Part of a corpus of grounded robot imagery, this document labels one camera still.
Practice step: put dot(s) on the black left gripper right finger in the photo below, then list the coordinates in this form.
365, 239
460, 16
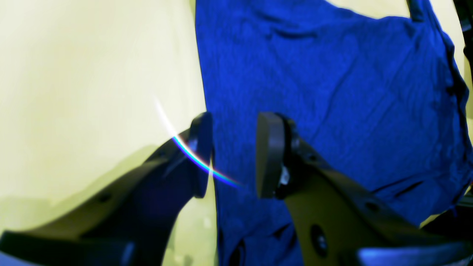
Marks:
337, 221

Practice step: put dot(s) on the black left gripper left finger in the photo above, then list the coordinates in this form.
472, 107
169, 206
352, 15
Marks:
129, 222

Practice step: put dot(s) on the blue T-shirt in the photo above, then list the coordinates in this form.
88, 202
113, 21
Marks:
381, 100

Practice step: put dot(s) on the yellow table cloth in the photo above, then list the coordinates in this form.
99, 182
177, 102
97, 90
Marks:
89, 90

